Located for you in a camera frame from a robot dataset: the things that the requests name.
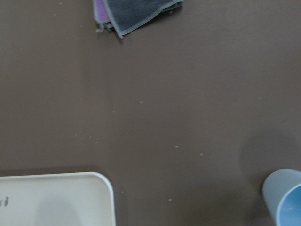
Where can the blue cup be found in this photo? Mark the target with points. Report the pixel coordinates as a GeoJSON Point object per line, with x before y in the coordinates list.
{"type": "Point", "coordinates": [281, 191]}

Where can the cream rabbit tray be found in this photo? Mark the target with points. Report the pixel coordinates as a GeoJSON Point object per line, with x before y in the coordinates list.
{"type": "Point", "coordinates": [65, 199]}

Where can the grey folded cloth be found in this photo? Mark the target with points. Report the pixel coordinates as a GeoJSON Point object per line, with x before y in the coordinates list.
{"type": "Point", "coordinates": [128, 15]}

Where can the purple cloth under grey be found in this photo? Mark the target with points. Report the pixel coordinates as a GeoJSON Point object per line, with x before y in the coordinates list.
{"type": "Point", "coordinates": [100, 16]}

